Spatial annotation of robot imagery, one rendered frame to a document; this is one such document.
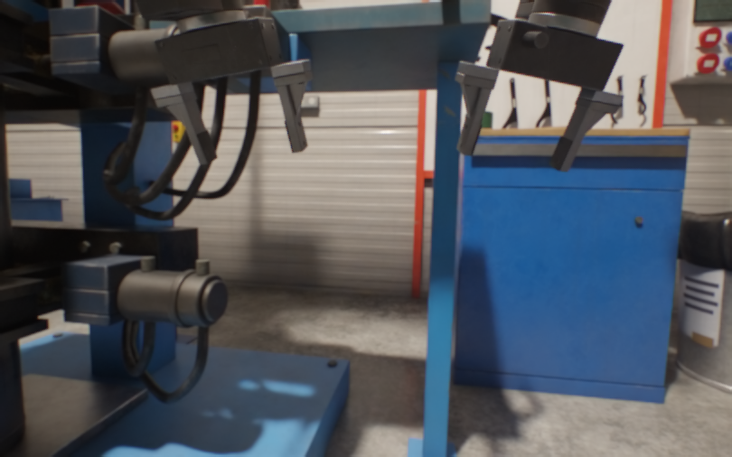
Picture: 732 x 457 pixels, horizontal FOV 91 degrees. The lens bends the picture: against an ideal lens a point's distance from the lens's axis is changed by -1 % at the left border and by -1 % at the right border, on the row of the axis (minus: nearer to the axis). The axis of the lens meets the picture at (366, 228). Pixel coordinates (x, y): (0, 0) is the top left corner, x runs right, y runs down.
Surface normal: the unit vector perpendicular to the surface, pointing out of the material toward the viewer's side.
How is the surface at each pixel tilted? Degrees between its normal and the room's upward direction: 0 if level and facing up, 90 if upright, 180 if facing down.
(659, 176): 90
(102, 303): 90
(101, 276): 90
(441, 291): 90
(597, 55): 114
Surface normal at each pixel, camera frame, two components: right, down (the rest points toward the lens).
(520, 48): 0.07, 0.48
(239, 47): -0.15, 0.48
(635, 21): -0.16, 0.08
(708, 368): -0.96, 0.05
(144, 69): -0.14, 0.72
